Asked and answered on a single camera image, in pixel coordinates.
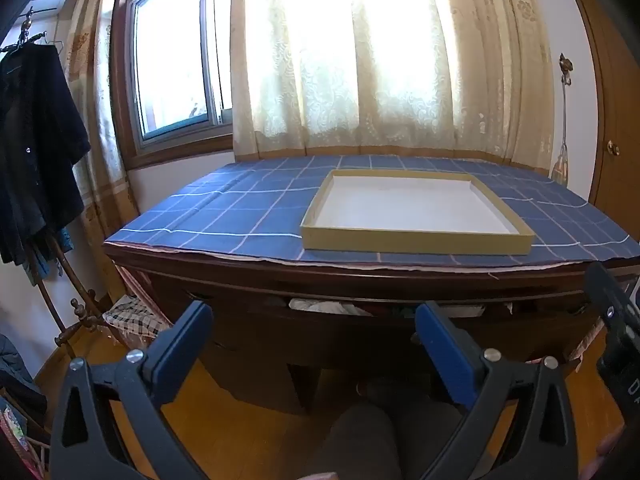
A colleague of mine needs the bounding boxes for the small dresser drawer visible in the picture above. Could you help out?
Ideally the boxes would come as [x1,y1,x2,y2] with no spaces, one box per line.
[150,280,251,323]

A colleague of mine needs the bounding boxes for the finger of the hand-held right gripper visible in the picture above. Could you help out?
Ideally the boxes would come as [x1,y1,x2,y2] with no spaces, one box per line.
[584,261,629,334]

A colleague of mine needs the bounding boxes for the dark hanging coat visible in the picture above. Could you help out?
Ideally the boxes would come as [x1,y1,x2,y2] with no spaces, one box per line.
[0,42,92,267]

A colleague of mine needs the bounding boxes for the colourful packets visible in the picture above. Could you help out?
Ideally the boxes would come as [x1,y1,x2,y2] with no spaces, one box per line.
[0,395,51,480]

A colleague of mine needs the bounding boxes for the teal hanging garment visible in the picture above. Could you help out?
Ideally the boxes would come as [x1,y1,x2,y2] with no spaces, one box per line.
[27,227,76,286]

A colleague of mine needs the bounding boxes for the wooden framed window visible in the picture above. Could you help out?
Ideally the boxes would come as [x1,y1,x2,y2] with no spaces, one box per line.
[112,0,236,168]

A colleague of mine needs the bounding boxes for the wooden coat rack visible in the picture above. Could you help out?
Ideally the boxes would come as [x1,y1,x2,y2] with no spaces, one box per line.
[0,7,133,348]

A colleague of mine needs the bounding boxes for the curtain tieback tassel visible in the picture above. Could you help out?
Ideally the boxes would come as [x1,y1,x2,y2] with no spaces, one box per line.
[550,80,571,186]

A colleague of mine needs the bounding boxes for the shallow cardboard tray box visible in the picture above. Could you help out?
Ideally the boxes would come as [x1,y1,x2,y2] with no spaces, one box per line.
[300,169,536,256]

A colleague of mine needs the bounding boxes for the dark wooden dresser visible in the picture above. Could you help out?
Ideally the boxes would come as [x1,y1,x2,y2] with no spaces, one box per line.
[102,245,608,416]

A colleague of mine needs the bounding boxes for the beige patterned curtain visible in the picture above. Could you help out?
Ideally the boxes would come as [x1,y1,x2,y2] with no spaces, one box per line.
[60,0,143,241]

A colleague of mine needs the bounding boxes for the wooden door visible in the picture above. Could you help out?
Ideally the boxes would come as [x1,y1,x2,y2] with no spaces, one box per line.
[562,0,640,221]

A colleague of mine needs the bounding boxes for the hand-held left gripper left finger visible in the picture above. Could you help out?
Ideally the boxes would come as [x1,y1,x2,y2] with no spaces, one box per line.
[50,300,215,480]

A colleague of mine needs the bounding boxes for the cream lace curtain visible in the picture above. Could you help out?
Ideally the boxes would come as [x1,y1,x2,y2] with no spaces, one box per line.
[230,0,558,171]

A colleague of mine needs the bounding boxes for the person's leg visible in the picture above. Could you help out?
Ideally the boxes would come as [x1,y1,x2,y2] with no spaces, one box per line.
[307,377,468,480]

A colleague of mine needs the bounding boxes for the cream dotted underwear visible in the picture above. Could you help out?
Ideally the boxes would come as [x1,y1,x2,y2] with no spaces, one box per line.
[288,298,373,317]

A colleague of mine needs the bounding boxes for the grey puffer jacket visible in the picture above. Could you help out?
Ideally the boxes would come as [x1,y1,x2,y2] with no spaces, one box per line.
[0,335,48,433]

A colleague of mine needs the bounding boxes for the blue checked tablecloth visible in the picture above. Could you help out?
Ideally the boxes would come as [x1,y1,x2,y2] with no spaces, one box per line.
[102,155,640,273]

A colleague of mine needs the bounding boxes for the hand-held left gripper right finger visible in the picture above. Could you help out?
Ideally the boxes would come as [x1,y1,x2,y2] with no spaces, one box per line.
[415,301,581,480]

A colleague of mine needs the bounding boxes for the checked cloth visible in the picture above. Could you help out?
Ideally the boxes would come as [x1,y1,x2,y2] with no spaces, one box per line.
[102,297,168,350]

